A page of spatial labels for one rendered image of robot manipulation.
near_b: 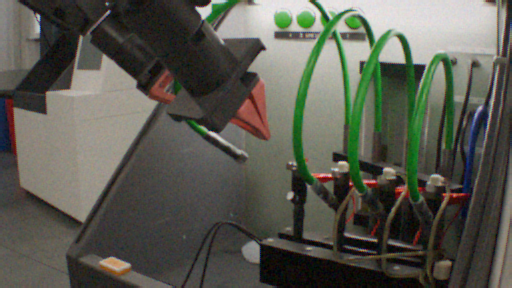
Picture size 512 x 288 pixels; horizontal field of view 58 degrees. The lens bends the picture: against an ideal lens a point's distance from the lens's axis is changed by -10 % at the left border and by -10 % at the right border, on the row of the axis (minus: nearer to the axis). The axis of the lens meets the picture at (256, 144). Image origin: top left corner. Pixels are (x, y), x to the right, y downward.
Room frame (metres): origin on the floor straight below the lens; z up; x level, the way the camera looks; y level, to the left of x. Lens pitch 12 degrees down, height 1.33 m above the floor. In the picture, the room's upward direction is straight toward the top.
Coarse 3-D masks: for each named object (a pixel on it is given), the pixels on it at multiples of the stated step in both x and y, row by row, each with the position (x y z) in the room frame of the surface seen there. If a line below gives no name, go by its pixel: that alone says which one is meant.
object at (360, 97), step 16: (384, 32) 0.74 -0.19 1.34; (400, 32) 0.77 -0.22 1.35; (368, 64) 0.68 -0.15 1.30; (368, 80) 0.66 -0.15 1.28; (352, 112) 0.64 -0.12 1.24; (352, 128) 0.64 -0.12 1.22; (352, 144) 0.63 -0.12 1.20; (352, 160) 0.63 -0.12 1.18; (352, 176) 0.64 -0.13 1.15; (368, 192) 0.67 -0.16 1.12; (384, 208) 0.73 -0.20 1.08
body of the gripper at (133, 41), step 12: (132, 36) 0.79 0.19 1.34; (132, 48) 0.78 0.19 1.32; (144, 48) 0.79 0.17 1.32; (120, 60) 0.78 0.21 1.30; (132, 60) 0.78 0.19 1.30; (144, 60) 0.78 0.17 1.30; (156, 60) 0.76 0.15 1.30; (132, 72) 0.78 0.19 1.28; (144, 72) 0.75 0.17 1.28; (156, 72) 0.80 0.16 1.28; (144, 84) 0.78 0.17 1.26
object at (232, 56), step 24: (192, 48) 0.45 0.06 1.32; (216, 48) 0.46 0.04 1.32; (240, 48) 0.50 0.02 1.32; (264, 48) 0.50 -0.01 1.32; (192, 72) 0.46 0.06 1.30; (216, 72) 0.46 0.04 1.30; (240, 72) 0.48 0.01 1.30; (192, 96) 0.48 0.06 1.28; (216, 96) 0.46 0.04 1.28; (192, 120) 0.46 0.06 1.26
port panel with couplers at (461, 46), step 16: (448, 32) 0.98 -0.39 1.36; (464, 32) 0.96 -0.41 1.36; (448, 48) 0.98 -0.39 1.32; (464, 48) 0.96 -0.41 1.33; (480, 48) 0.94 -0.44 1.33; (464, 64) 0.96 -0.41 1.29; (480, 64) 0.94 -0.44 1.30; (464, 80) 0.96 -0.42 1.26; (480, 80) 0.94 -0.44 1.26; (464, 96) 0.95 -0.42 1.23; (480, 96) 0.94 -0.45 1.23; (464, 144) 0.95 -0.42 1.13; (480, 144) 0.93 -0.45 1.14
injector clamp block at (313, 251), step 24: (264, 240) 0.85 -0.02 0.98; (288, 240) 0.88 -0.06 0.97; (312, 240) 0.85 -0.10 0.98; (264, 264) 0.83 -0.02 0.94; (288, 264) 0.80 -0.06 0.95; (312, 264) 0.78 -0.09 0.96; (336, 264) 0.75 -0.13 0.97; (360, 264) 0.74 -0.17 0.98; (408, 264) 0.75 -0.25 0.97; (432, 264) 0.72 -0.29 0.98
